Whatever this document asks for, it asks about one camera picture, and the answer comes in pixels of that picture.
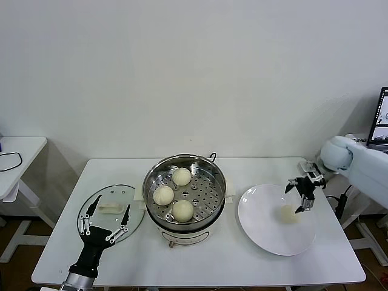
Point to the white electric cooker base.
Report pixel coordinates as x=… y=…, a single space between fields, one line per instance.
x=185 y=236

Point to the round glass pot lid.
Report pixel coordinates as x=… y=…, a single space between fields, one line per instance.
x=103 y=221

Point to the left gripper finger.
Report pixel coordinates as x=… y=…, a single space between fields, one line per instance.
x=84 y=225
x=117 y=233

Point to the small blue object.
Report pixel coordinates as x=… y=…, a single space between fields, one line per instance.
x=1 y=144

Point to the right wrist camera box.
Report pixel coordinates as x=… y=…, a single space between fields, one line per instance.
x=309 y=171

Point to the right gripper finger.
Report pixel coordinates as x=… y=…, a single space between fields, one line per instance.
x=307 y=203
x=291 y=182

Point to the white side table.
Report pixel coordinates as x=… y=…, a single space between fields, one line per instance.
x=27 y=157

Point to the white oval plate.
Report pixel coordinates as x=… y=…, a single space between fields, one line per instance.
x=260 y=218

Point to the white steamed baozi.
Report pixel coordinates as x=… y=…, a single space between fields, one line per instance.
x=182 y=176
x=288 y=216
x=163 y=195
x=182 y=210

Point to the perforated steel steamer basket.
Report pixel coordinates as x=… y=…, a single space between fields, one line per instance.
x=209 y=194

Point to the open dark laptop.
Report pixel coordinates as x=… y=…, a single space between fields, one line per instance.
x=381 y=121

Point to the brown cooker knob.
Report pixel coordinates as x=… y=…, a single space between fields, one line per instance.
x=172 y=244

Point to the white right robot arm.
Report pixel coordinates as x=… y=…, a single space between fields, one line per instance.
x=363 y=169

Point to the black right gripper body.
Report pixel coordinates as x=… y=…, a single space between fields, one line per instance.
x=306 y=188

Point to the white laptop desk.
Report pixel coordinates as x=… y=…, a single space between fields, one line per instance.
x=360 y=140

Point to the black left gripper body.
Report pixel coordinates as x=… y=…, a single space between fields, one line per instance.
x=92 y=242

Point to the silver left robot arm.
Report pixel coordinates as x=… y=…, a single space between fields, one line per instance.
x=78 y=280

